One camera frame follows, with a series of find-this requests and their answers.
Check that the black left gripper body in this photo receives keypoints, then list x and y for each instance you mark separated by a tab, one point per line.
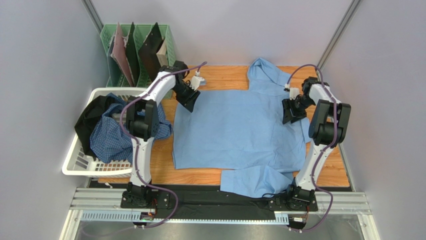
184	91

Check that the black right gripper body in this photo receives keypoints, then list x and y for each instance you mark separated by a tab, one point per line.
291	108

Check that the light blue long sleeve shirt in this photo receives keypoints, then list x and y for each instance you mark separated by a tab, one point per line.
242	133

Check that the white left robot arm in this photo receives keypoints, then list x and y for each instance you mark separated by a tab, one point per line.
140	119

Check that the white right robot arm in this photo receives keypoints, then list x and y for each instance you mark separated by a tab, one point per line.
326	130

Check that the beige board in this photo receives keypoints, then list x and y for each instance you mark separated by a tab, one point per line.
162	54

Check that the black board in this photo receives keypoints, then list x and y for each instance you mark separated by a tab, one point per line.
148	52

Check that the green plastic file rack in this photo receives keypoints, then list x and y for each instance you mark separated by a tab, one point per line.
117	79

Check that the dark green board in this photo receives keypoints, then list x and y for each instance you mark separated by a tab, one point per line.
132	56

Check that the pink board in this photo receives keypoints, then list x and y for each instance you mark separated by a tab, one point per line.
119	55

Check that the blue checkered shirt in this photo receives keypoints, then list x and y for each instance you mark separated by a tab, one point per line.
108	141

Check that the black garment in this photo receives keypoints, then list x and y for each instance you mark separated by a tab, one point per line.
88	120

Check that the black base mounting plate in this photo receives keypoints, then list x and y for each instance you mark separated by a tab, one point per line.
198	202

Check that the right corner aluminium profile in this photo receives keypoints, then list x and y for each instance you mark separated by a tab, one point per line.
339	31

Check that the corner aluminium profile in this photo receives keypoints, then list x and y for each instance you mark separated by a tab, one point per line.
93	14
339	31

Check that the white plastic laundry basket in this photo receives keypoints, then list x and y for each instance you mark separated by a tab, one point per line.
76	163

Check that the left corner aluminium profile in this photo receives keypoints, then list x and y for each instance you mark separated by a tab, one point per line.
93	14

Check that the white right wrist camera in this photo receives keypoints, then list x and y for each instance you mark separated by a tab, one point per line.
293	92

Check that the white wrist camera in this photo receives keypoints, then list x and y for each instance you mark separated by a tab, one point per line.
196	81
293	92

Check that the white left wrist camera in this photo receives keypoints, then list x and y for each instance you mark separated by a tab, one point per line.
196	81

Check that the aluminium frame rail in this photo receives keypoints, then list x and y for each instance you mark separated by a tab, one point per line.
103	204

